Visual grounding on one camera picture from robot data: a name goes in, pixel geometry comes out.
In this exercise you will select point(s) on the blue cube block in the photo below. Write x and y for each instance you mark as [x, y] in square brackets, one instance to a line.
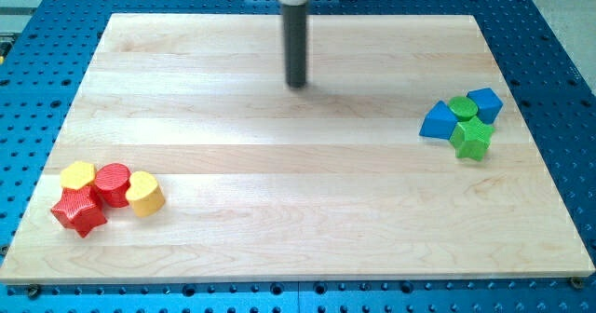
[488, 103]

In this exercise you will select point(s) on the light wooden board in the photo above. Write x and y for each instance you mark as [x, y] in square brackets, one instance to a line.
[264, 183]

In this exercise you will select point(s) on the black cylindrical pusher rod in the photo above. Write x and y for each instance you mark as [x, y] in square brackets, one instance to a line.
[294, 22]

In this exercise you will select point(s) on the blue triangle block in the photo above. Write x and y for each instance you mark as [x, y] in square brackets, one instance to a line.
[439, 122]

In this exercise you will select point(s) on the yellow heart block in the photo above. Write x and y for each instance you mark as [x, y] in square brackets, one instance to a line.
[144, 194]

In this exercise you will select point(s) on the green cylinder block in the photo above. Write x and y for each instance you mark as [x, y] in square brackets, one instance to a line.
[463, 108]

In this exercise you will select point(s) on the green star block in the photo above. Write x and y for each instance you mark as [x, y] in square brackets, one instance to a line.
[471, 139]

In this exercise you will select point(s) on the red cylinder block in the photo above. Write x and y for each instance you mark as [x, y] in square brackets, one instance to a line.
[112, 183]

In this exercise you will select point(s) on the yellow hexagon block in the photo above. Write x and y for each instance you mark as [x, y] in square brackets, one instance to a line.
[77, 175]

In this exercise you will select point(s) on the red star block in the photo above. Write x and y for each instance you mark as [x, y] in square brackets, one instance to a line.
[80, 210]

